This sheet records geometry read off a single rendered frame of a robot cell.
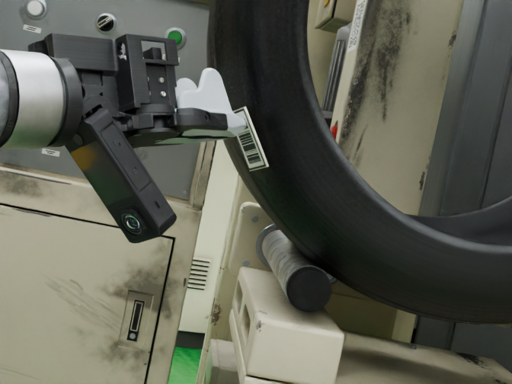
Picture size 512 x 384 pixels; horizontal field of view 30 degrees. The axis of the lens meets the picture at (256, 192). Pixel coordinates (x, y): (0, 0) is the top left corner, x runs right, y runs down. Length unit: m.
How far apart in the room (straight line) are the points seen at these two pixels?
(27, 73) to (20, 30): 0.97
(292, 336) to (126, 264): 0.73
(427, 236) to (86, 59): 0.36
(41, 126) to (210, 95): 0.18
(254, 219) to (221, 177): 3.24
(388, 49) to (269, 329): 0.51
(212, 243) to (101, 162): 3.76
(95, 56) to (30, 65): 0.07
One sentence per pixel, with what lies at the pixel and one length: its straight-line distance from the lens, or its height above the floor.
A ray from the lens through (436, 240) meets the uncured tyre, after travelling 0.92.
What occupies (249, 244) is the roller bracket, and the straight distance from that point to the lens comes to 1.27.
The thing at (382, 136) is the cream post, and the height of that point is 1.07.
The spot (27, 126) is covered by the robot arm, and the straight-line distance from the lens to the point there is 0.72.
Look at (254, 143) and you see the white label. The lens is 0.89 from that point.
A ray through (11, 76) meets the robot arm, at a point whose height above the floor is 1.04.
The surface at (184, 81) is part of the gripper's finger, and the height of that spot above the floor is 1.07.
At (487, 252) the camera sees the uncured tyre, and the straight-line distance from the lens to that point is 0.93.
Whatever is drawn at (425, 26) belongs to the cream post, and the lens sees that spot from 1.33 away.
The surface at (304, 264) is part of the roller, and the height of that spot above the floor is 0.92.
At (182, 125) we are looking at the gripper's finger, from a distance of 0.79.
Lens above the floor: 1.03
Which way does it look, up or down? 3 degrees down
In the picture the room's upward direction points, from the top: 12 degrees clockwise
